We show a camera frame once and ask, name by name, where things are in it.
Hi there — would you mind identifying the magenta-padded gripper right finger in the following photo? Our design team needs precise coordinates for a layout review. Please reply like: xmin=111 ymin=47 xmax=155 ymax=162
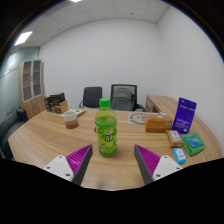
xmin=133 ymin=144 xmax=184 ymax=186

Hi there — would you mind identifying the white and brown cup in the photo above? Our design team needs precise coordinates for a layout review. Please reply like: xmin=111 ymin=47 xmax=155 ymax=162
xmin=62 ymin=110 xmax=80 ymax=130

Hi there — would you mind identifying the white green purple leaflet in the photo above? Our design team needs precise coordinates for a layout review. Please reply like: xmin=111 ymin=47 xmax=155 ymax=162
xmin=61 ymin=109 xmax=87 ymax=118

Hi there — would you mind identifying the black mesh office chair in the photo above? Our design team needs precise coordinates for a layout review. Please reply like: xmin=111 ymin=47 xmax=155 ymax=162
xmin=109 ymin=83 xmax=147 ymax=113

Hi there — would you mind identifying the wooden side desk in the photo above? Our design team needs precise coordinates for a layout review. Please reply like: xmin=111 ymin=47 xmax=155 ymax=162
xmin=145 ymin=94 xmax=181 ymax=116

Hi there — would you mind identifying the small blue white box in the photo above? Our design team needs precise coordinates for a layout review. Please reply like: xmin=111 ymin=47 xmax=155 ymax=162
xmin=172 ymin=147 xmax=188 ymax=165

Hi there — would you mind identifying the dark flat box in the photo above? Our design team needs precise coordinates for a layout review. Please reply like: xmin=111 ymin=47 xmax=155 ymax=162
xmin=44 ymin=96 xmax=54 ymax=113

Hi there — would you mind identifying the black sofa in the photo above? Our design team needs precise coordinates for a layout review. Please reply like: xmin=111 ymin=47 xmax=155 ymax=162
xmin=0 ymin=107 xmax=29 ymax=159

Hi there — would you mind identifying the black printed box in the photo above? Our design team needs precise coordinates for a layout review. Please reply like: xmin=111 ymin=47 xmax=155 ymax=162
xmin=49 ymin=92 xmax=66 ymax=104

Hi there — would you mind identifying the wooden shelf cabinet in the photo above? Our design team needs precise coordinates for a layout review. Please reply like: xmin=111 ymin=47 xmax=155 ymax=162
xmin=18 ymin=59 xmax=47 ymax=120

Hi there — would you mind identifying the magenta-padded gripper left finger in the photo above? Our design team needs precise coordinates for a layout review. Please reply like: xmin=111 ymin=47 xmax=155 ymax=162
xmin=42 ymin=143 xmax=94 ymax=187

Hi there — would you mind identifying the brown cardboard box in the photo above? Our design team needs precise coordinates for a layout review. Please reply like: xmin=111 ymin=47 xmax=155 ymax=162
xmin=53 ymin=99 xmax=70 ymax=115

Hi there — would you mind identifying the tan small packet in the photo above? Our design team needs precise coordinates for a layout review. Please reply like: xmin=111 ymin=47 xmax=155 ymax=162
xmin=165 ymin=129 xmax=184 ymax=149

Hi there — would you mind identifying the purple package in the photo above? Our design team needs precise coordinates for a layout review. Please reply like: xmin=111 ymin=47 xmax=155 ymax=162
xmin=171 ymin=97 xmax=198 ymax=135

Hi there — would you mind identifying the green pouch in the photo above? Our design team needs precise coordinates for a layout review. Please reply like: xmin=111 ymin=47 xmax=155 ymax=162
xmin=180 ymin=131 xmax=206 ymax=157

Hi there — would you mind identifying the green drink bottle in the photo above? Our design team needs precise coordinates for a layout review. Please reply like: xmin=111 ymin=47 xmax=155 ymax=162
xmin=94 ymin=97 xmax=118 ymax=158

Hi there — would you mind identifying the orange-brown box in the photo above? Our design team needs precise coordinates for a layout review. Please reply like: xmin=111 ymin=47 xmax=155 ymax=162
xmin=143 ymin=114 xmax=174 ymax=134

